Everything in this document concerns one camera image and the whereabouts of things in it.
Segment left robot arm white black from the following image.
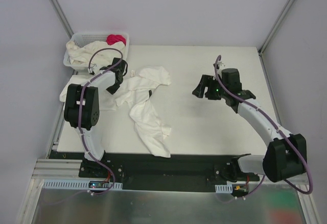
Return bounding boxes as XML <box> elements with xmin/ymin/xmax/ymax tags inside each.
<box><xmin>64</xmin><ymin>58</ymin><xmax>128</xmax><ymax>178</ymax></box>

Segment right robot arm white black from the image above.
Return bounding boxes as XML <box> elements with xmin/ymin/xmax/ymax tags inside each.
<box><xmin>192</xmin><ymin>68</ymin><xmax>307</xmax><ymax>182</ymax></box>

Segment folded white t shirt stack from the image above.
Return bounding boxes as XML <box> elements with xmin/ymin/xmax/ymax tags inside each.
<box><xmin>59</xmin><ymin>73</ymin><xmax>121</xmax><ymax>111</ymax></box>

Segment red garment in basket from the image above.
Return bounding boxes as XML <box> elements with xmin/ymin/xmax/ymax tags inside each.
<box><xmin>106</xmin><ymin>34</ymin><xmax>127</xmax><ymax>46</ymax></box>

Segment cream clothes in basket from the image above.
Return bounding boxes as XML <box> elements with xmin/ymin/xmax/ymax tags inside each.
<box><xmin>65</xmin><ymin>39</ymin><xmax>127</xmax><ymax>68</ymax></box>

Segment white plastic laundry basket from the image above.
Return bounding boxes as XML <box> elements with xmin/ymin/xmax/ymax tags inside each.
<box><xmin>63</xmin><ymin>31</ymin><xmax>130</xmax><ymax>73</ymax></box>

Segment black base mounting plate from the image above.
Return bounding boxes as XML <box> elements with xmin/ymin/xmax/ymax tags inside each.
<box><xmin>50</xmin><ymin>151</ymin><xmax>260</xmax><ymax>192</ymax></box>

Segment right white cable duct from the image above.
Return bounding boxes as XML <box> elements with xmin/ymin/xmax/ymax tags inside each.
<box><xmin>215</xmin><ymin>184</ymin><xmax>233</xmax><ymax>194</ymax></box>

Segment white cable duct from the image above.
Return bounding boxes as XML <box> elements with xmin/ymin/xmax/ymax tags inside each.
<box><xmin>43</xmin><ymin>180</ymin><xmax>123</xmax><ymax>191</ymax></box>
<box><xmin>215</xmin><ymin>184</ymin><xmax>233</xmax><ymax>194</ymax></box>

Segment left aluminium frame post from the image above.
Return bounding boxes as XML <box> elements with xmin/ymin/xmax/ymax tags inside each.
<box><xmin>49</xmin><ymin>0</ymin><xmax>74</xmax><ymax>38</ymax></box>

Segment aluminium frame post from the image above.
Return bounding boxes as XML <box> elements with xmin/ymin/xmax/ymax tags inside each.
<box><xmin>49</xmin><ymin>0</ymin><xmax>74</xmax><ymax>38</ymax></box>
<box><xmin>258</xmin><ymin>0</ymin><xmax>297</xmax><ymax>57</ymax></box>

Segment aluminium rail front left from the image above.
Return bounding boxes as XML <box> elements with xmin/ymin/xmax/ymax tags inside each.
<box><xmin>32</xmin><ymin>159</ymin><xmax>82</xmax><ymax>179</ymax></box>

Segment left white cable duct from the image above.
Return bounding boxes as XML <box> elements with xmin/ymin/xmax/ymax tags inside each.
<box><xmin>43</xmin><ymin>180</ymin><xmax>123</xmax><ymax>191</ymax></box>

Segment right aluminium frame post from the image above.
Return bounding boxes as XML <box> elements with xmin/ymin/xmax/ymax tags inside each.
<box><xmin>258</xmin><ymin>0</ymin><xmax>297</xmax><ymax>57</ymax></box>

